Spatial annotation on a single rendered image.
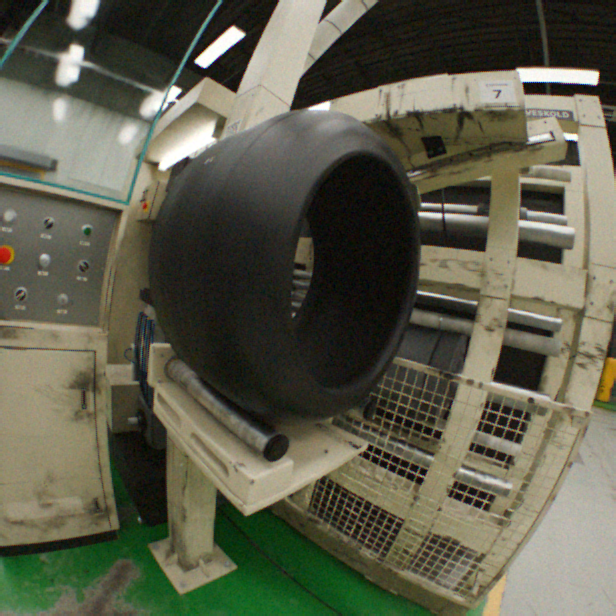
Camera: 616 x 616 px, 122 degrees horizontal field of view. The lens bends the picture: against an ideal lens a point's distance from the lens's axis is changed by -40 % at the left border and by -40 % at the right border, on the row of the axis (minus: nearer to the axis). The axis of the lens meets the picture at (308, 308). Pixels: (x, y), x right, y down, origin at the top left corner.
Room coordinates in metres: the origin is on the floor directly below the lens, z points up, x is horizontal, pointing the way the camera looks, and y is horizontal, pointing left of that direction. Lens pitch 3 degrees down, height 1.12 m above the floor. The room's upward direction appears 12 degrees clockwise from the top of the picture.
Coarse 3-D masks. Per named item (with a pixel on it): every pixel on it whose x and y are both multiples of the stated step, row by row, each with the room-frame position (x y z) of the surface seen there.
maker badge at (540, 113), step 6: (528, 108) 0.66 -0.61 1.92; (534, 108) 0.65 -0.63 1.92; (540, 108) 0.63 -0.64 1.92; (528, 114) 0.66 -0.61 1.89; (534, 114) 0.65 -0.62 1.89; (540, 114) 0.64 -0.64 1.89; (546, 114) 0.62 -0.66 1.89; (552, 114) 0.61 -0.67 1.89; (558, 114) 0.59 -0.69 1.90; (564, 114) 0.58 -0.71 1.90; (570, 114) 0.56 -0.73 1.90; (570, 120) 0.57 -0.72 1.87
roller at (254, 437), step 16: (176, 368) 0.53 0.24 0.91; (192, 384) 0.48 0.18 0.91; (208, 384) 0.48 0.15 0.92; (208, 400) 0.44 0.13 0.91; (224, 400) 0.43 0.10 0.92; (224, 416) 0.40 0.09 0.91; (240, 416) 0.39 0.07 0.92; (240, 432) 0.37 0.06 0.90; (256, 432) 0.36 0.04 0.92; (272, 432) 0.36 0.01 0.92; (256, 448) 0.35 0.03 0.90; (272, 448) 0.34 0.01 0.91
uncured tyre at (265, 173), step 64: (256, 128) 0.31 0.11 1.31; (320, 128) 0.32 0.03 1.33; (192, 192) 0.31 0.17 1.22; (256, 192) 0.28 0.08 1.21; (320, 192) 0.70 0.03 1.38; (384, 192) 0.62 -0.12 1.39; (192, 256) 0.28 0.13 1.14; (256, 256) 0.28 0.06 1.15; (320, 256) 0.77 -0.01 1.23; (384, 256) 0.72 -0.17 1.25; (192, 320) 0.30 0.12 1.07; (256, 320) 0.29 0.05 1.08; (320, 320) 0.78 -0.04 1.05; (384, 320) 0.70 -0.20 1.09; (256, 384) 0.32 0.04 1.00; (320, 384) 0.61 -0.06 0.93
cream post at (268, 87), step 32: (288, 0) 0.66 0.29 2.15; (320, 0) 0.70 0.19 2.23; (288, 32) 0.65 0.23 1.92; (256, 64) 0.67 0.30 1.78; (288, 64) 0.68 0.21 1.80; (256, 96) 0.64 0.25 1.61; (288, 96) 0.71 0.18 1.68; (224, 128) 0.71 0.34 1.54; (192, 480) 0.65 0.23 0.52; (192, 512) 0.66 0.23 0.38; (192, 544) 0.66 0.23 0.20
